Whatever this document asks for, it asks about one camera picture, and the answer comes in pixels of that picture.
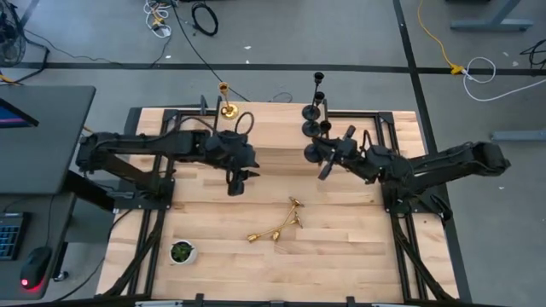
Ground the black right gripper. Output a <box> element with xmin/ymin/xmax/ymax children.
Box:
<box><xmin>317</xmin><ymin>124</ymin><xmax>364</xmax><ymax>182</ymax></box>

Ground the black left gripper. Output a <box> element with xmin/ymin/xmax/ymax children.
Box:
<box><xmin>203</xmin><ymin>129</ymin><xmax>261</xmax><ymax>198</ymax></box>

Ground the black candlestick holder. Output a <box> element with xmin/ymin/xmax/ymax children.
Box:
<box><xmin>303</xmin><ymin>119</ymin><xmax>334</xmax><ymax>165</ymax></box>
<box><xmin>300</xmin><ymin>90</ymin><xmax>327</xmax><ymax>139</ymax></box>
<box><xmin>301</xmin><ymin>71</ymin><xmax>326</xmax><ymax>122</ymax></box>

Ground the gold candlestick holder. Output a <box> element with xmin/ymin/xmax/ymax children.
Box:
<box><xmin>271</xmin><ymin>195</ymin><xmax>305</xmax><ymax>243</ymax></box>
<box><xmin>218</xmin><ymin>81</ymin><xmax>241</xmax><ymax>121</ymax></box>
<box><xmin>246</xmin><ymin>211</ymin><xmax>305</xmax><ymax>244</ymax></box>

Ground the green plant white pot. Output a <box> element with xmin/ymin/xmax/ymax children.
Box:
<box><xmin>169</xmin><ymin>239</ymin><xmax>199</xmax><ymax>267</ymax></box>

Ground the grey table foot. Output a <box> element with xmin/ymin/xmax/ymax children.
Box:
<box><xmin>489</xmin><ymin>129</ymin><xmax>546</xmax><ymax>142</ymax></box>
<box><xmin>450</xmin><ymin>0</ymin><xmax>535</xmax><ymax>32</ymax></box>

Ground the grey desk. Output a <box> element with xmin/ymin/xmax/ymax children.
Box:
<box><xmin>0</xmin><ymin>84</ymin><xmax>97</xmax><ymax>299</ymax></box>

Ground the black computer mouse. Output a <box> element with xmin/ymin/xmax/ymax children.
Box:
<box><xmin>19</xmin><ymin>246</ymin><xmax>54</xmax><ymax>292</ymax></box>

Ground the computer monitor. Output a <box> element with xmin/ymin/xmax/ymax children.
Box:
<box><xmin>0</xmin><ymin>97</ymin><xmax>40</xmax><ymax>130</ymax></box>

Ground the black keyboard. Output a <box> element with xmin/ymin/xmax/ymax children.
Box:
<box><xmin>0</xmin><ymin>211</ymin><xmax>25</xmax><ymax>262</ymax></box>

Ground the black floor fan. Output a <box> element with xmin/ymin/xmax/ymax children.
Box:
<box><xmin>0</xmin><ymin>0</ymin><xmax>27</xmax><ymax>68</ymax></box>

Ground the wooden shelf black metal frame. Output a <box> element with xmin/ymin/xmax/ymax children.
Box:
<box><xmin>164</xmin><ymin>101</ymin><xmax>400</xmax><ymax>178</ymax></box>

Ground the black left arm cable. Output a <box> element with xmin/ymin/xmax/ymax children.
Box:
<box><xmin>177</xmin><ymin>111</ymin><xmax>256</xmax><ymax>137</ymax></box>

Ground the long black floor cable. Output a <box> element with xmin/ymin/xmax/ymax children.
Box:
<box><xmin>169</xmin><ymin>0</ymin><xmax>252</xmax><ymax>103</ymax></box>

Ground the yellow floor cable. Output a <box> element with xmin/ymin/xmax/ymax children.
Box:
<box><xmin>416</xmin><ymin>0</ymin><xmax>466</xmax><ymax>77</ymax></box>

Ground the white floor cable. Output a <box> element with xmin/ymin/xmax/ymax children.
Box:
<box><xmin>462</xmin><ymin>55</ymin><xmax>546</xmax><ymax>103</ymax></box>

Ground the black coiled cable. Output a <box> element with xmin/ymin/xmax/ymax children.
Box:
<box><xmin>190</xmin><ymin>1</ymin><xmax>220</xmax><ymax>38</ymax></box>

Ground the white cable bundle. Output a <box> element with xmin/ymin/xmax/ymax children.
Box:
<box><xmin>143</xmin><ymin>0</ymin><xmax>173</xmax><ymax>39</ymax></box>

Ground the black cable bundle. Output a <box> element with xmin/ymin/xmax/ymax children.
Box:
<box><xmin>519</xmin><ymin>38</ymin><xmax>546</xmax><ymax>70</ymax></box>

